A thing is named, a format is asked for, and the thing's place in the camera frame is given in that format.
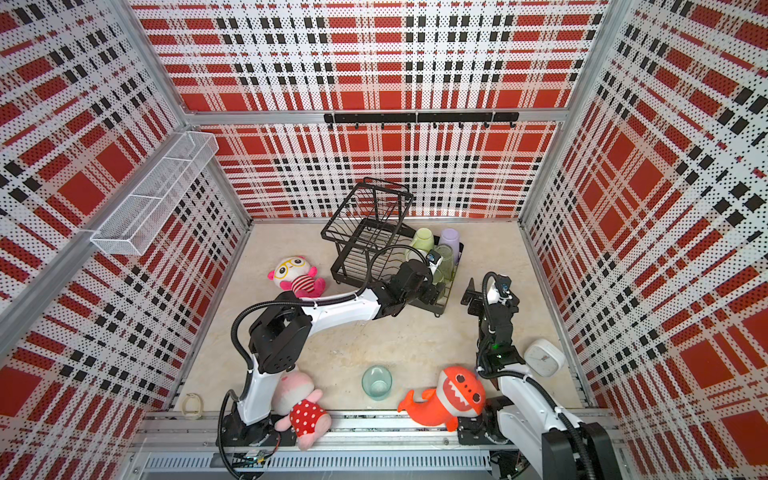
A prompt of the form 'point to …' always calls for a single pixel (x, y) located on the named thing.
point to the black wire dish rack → (371, 232)
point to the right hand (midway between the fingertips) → (491, 282)
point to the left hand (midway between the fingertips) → (437, 276)
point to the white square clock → (545, 357)
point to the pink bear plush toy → (295, 397)
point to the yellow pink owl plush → (297, 274)
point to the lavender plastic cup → (451, 236)
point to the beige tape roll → (192, 406)
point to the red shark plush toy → (460, 394)
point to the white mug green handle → (423, 239)
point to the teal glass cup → (377, 381)
